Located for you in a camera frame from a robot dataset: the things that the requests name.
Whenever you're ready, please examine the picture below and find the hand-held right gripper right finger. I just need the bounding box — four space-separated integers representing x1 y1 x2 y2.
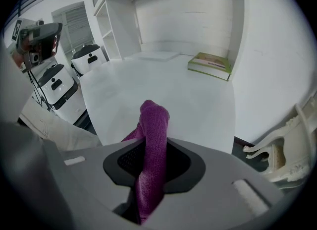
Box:
148 136 285 230

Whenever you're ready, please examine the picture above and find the purple cloth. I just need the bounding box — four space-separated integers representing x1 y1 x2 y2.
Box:
120 99 171 225

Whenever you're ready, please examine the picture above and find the black cable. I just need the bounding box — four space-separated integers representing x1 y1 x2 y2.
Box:
26 69 54 112

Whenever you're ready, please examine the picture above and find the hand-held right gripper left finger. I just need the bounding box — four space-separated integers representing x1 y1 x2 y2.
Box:
46 139 146 230

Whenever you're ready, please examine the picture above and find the white shuttered door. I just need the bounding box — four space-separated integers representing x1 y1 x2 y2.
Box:
51 1 96 59

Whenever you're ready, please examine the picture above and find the green flat box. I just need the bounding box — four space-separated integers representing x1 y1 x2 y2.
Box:
187 52 232 82

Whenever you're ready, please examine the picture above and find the white wheeled robot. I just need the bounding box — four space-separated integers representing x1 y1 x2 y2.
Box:
70 44 104 77
36 63 80 126

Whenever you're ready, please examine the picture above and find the white tabletop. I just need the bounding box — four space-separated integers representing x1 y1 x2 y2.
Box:
79 50 236 154

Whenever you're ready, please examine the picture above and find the ornate cream chair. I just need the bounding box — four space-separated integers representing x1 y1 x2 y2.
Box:
242 103 313 184

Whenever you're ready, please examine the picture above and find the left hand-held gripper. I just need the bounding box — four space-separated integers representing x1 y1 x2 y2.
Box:
10 18 64 74

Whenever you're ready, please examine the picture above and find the person's beige trouser leg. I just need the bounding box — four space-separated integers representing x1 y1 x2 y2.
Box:
18 109 103 152

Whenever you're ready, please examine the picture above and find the white shelf cabinet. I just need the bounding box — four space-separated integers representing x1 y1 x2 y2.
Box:
83 0 142 62

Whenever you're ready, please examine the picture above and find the white flat board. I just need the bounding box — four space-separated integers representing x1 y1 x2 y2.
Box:
137 50 181 62

